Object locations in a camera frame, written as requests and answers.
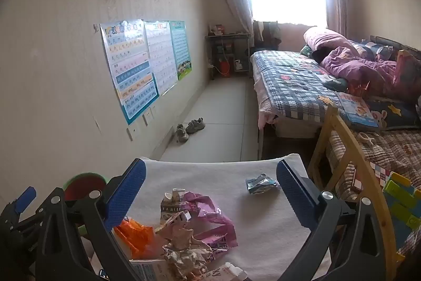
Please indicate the white flattened carton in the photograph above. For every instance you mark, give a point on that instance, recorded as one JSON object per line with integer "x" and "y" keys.
{"x": 148, "y": 271}

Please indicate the dark corner shelf unit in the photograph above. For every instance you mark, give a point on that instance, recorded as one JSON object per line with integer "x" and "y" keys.
{"x": 227, "y": 35}

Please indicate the white wall socket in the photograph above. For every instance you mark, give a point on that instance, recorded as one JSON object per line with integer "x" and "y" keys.
{"x": 130, "y": 133}
{"x": 146, "y": 119}

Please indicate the orange bucket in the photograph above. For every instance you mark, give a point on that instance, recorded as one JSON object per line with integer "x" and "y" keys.
{"x": 223, "y": 67}

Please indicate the green and red trash bin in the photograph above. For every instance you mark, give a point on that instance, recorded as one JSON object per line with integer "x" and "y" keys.
{"x": 84, "y": 184}

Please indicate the large blue wall poster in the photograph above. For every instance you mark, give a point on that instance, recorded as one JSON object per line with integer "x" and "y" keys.
{"x": 131, "y": 70}

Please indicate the pink duvet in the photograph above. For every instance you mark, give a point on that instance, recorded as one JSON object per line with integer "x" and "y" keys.
{"x": 348, "y": 60}

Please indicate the orange plastic wrapper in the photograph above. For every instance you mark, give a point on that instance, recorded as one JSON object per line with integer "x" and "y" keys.
{"x": 135, "y": 236}

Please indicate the dark clothes pile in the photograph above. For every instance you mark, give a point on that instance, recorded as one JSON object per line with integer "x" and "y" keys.
{"x": 268, "y": 34}

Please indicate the dark blue star pillow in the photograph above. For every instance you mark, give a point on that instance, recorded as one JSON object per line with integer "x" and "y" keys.
{"x": 394, "y": 113}

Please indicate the green wall poster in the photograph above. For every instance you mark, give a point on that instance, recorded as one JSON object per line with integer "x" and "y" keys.
{"x": 181, "y": 50}

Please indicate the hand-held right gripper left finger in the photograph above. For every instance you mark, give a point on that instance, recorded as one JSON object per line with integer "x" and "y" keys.
{"x": 126, "y": 193}

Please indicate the grey shoe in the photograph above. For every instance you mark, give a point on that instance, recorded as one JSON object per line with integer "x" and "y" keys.
{"x": 195, "y": 125}
{"x": 181, "y": 133}

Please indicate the pink plastic bag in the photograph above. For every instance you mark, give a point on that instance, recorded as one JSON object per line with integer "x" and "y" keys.
{"x": 213, "y": 218}

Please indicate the white printed box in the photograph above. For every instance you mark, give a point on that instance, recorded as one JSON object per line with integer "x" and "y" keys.
{"x": 227, "y": 272}

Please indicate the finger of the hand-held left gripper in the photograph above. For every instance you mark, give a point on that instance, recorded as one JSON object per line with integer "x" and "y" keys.
{"x": 25, "y": 198}

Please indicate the crumpled brown paper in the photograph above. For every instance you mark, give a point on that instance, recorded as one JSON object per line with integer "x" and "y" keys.
{"x": 184, "y": 248}

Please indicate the green and yellow toy blocks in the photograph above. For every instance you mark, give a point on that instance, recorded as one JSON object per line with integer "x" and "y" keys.
{"x": 401, "y": 198}

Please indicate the brown checked blanket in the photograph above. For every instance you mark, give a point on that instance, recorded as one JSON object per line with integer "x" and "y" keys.
{"x": 394, "y": 152}

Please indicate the white table cloth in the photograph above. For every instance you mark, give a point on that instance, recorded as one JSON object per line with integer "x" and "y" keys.
{"x": 230, "y": 175}

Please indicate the blue picture book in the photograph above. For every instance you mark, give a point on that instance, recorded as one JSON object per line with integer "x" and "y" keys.
{"x": 357, "y": 111}

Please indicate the wooden crib frame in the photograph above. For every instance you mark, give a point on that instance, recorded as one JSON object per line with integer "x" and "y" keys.
{"x": 332, "y": 123}

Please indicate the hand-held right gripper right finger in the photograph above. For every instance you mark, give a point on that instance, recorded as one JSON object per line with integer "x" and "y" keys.
{"x": 296, "y": 197}

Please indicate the blue silver foil wrapper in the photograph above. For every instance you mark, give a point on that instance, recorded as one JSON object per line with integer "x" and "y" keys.
{"x": 259, "y": 184}

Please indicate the white plastic clip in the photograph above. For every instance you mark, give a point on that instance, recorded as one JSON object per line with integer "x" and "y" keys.
{"x": 366, "y": 138}

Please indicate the small printed milk carton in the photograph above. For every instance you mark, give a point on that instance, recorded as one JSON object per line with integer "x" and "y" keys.
{"x": 171, "y": 205}

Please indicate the white wall poster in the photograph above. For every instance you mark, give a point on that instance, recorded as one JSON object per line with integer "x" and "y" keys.
{"x": 161, "y": 54}

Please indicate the dark bed headboard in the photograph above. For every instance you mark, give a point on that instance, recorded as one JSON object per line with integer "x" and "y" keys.
{"x": 394, "y": 44}

